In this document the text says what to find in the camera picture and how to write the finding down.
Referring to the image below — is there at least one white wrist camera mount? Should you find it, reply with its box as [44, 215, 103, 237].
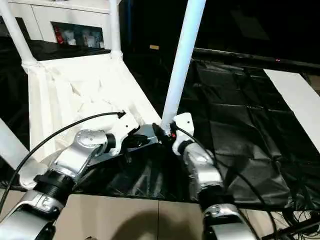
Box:
[171, 112, 196, 156]
[106, 112, 141, 158]

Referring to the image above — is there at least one black flat screen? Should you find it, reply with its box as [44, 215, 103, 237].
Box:
[193, 48, 320, 70]

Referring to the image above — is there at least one black floor equipment with cables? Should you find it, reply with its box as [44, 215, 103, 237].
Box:
[262, 207, 320, 240]

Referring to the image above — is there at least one black mat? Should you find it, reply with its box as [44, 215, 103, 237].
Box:
[0, 37, 320, 211]

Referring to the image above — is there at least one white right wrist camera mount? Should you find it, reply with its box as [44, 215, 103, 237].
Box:
[171, 112, 196, 156]

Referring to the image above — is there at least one black panel with blue edge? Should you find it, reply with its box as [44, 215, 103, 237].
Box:
[119, 0, 134, 55]

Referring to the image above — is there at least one white plastic table top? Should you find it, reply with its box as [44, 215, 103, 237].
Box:
[18, 52, 164, 190]

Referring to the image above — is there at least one white glass-door cabinet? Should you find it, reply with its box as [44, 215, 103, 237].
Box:
[0, 0, 120, 50]

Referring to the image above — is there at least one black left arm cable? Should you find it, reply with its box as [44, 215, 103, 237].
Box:
[0, 111, 126, 214]

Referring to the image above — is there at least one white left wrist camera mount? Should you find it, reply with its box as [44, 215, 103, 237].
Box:
[106, 112, 141, 158]

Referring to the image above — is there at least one white flat board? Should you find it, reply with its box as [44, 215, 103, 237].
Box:
[263, 68, 320, 154]

